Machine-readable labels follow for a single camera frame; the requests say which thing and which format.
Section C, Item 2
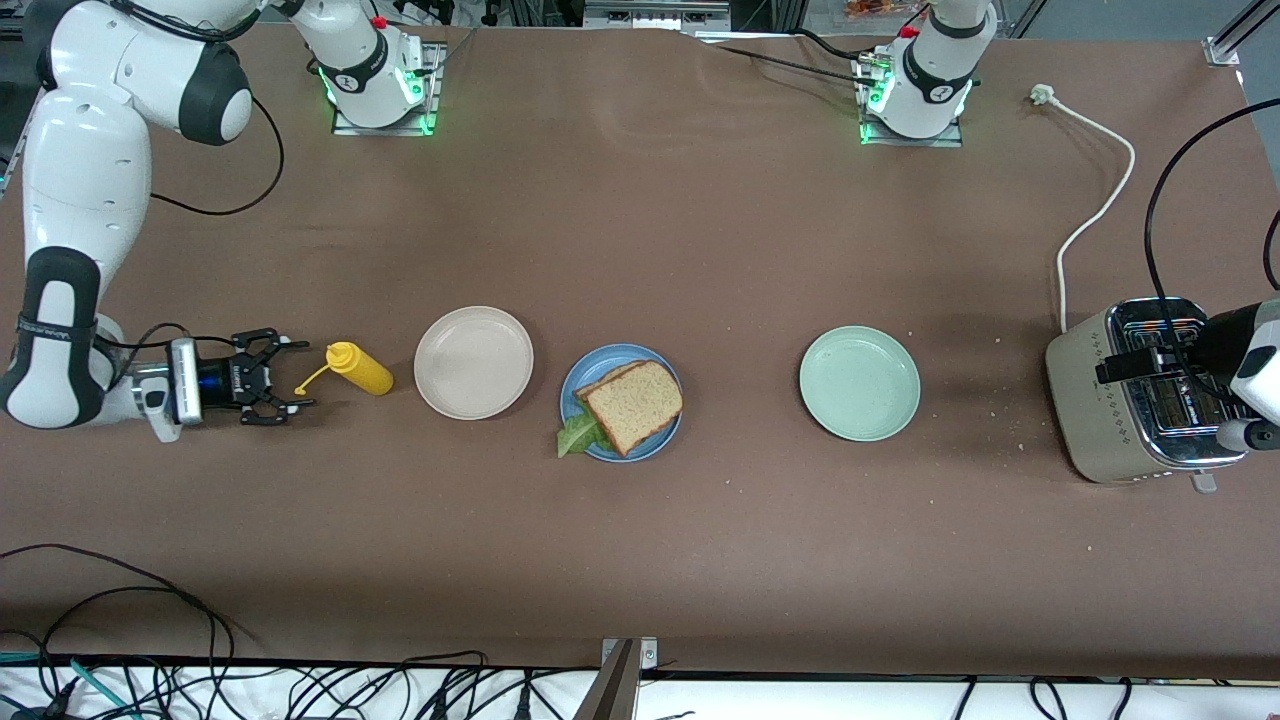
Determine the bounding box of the yellow squeeze bottle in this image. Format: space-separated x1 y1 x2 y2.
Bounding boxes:
293 341 395 397

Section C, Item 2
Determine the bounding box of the green lettuce leaf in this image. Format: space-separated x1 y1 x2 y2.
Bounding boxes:
556 412 613 459

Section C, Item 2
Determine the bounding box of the beige round plate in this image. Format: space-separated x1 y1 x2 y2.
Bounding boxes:
413 305 535 421

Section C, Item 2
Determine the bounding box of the green round plate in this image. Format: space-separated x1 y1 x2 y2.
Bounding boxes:
798 325 922 443

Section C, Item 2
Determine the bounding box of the blue round plate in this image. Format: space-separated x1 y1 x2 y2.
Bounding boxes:
558 344 685 463

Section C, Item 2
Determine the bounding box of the silver two-slot toaster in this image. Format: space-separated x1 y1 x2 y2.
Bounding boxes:
1044 296 1255 496

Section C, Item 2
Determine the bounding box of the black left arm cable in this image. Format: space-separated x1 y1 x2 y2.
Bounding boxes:
1145 98 1280 401

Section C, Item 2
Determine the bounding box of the long black looped cable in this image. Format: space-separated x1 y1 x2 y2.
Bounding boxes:
0 543 236 720

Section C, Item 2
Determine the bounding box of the short black looped cable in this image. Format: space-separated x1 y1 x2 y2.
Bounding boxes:
38 586 219 720

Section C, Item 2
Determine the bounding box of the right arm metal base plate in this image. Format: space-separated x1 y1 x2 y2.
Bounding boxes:
331 40 446 137

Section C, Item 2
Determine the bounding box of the white toaster power cable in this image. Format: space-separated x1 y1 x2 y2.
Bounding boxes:
1030 84 1138 333

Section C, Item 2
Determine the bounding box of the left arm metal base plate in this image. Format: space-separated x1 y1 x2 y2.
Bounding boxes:
858 55 967 148

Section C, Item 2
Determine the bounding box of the teal cable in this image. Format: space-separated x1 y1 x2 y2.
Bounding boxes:
0 650 133 717

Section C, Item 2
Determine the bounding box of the black base power cable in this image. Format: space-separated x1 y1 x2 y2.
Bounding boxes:
795 28 886 63
716 44 881 87

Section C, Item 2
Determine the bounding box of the aluminium profile post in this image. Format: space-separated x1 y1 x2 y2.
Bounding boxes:
572 637 659 720

